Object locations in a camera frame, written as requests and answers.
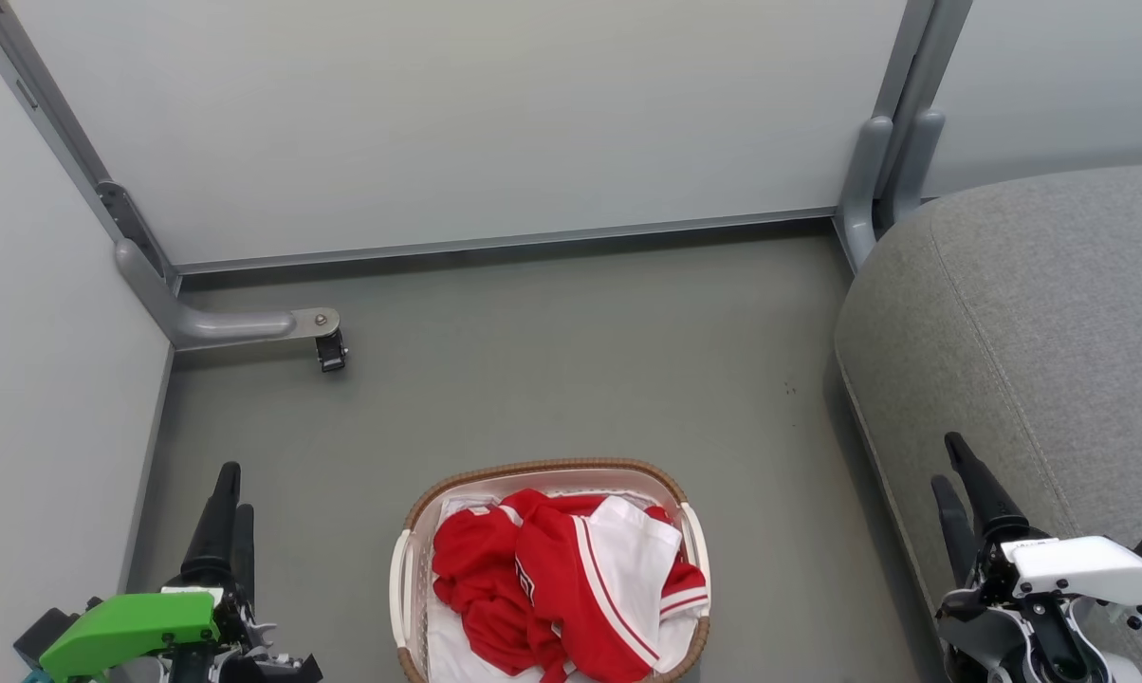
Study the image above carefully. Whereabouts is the grey partition post with hinge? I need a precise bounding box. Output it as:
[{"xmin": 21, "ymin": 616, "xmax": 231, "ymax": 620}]
[{"xmin": 0, "ymin": 0, "xmax": 181, "ymax": 290}]

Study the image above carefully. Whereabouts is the white cloth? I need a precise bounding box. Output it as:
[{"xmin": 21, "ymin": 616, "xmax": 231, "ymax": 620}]
[{"xmin": 426, "ymin": 491, "xmax": 709, "ymax": 683}]

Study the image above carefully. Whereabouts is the white woven-rim laundry basket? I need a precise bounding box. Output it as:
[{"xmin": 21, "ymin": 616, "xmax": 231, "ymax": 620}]
[{"xmin": 389, "ymin": 458, "xmax": 712, "ymax": 683}]

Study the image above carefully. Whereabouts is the grey partition bottom rail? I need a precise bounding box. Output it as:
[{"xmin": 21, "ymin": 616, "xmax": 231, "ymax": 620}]
[{"xmin": 171, "ymin": 207, "xmax": 839, "ymax": 278}]

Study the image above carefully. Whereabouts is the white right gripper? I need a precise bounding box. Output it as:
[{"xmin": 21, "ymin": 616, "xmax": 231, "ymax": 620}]
[{"xmin": 930, "ymin": 433, "xmax": 1142, "ymax": 683}]

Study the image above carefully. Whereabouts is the grey fabric sofa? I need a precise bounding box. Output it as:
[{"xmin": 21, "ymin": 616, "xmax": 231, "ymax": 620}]
[{"xmin": 834, "ymin": 163, "xmax": 1142, "ymax": 683}]

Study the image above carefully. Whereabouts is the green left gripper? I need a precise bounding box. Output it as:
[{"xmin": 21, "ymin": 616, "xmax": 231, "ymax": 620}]
[{"xmin": 38, "ymin": 462, "xmax": 324, "ymax": 683}]

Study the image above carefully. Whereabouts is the red and white jersey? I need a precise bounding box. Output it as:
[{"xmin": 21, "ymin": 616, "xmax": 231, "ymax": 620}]
[{"xmin": 431, "ymin": 489, "xmax": 710, "ymax": 683}]

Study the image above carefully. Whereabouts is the grey partition foot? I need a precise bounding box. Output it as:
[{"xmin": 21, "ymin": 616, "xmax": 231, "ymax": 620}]
[{"xmin": 114, "ymin": 237, "xmax": 342, "ymax": 353}]

